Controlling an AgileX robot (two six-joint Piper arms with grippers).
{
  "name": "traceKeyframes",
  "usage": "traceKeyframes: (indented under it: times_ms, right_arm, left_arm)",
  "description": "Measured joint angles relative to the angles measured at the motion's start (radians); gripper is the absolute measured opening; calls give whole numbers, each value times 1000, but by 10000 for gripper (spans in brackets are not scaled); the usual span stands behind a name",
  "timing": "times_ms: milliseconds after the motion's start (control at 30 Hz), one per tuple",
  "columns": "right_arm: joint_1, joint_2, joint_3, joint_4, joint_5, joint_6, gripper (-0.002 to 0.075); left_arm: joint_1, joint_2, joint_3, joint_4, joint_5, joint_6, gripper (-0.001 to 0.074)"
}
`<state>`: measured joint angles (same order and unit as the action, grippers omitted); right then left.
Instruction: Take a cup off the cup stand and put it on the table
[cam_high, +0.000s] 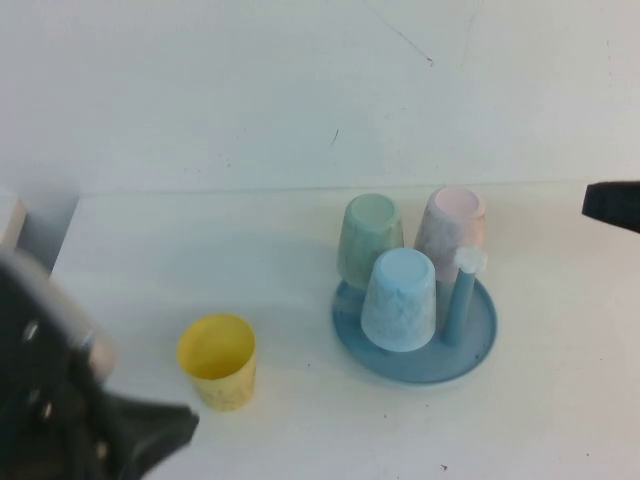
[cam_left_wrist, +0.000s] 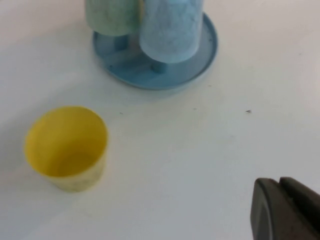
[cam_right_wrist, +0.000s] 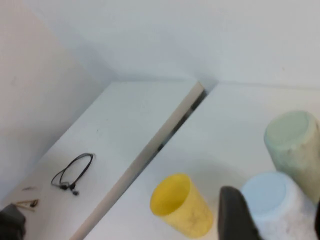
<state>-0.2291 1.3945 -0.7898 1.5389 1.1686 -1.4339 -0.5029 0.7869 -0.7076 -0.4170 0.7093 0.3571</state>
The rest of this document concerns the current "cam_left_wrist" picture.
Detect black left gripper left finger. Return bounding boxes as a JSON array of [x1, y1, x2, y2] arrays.
[[249, 177, 320, 240]]

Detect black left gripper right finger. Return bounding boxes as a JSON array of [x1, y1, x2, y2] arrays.
[[278, 176, 320, 233]]

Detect yellow plastic cup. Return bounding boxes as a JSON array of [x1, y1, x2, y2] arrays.
[[24, 105, 110, 194]]

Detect blue cup stand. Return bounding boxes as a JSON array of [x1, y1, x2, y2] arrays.
[[92, 11, 219, 91]]

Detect light blue plastic cup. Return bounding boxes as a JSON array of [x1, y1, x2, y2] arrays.
[[138, 0, 204, 64]]

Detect green plastic cup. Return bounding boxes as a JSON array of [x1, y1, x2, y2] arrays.
[[84, 0, 143, 36]]

